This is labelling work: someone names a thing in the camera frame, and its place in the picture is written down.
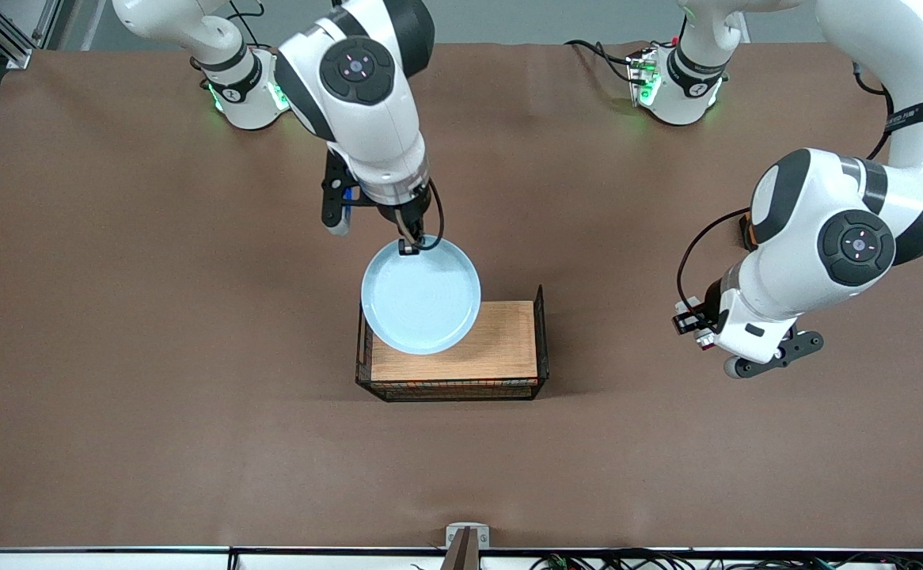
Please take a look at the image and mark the light blue round plate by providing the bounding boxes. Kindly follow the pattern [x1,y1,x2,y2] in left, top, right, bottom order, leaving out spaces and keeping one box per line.
[361,236,482,355]

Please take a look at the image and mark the wooden board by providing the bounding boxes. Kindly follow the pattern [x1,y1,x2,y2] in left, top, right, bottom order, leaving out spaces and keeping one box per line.
[372,301,539,382]

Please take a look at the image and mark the brown table cover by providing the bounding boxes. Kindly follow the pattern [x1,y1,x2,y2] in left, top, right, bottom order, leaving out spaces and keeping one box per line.
[0,41,923,551]

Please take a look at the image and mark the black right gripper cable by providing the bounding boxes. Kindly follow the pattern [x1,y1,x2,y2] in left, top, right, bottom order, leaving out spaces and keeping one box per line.
[412,180,445,251]

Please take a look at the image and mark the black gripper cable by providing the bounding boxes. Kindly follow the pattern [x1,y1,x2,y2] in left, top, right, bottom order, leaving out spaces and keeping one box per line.
[412,180,445,251]
[677,63,896,317]

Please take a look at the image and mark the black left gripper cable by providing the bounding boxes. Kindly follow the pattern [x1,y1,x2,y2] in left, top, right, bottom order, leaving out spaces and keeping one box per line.
[677,63,896,317]

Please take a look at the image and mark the black wire mesh basket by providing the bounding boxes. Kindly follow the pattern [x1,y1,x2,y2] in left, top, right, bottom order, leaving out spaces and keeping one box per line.
[355,285,550,403]

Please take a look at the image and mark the black arm base cable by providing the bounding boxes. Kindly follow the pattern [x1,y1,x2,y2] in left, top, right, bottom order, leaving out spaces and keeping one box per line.
[564,38,638,84]

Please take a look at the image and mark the black cable bundle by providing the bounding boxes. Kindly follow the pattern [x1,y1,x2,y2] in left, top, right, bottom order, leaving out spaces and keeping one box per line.
[529,549,923,570]

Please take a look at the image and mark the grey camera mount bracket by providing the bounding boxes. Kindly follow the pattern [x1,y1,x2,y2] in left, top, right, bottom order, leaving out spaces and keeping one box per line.
[444,522,491,570]

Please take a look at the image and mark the aluminium frame post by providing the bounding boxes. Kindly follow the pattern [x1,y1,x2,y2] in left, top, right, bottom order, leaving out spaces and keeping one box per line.
[0,0,63,72]

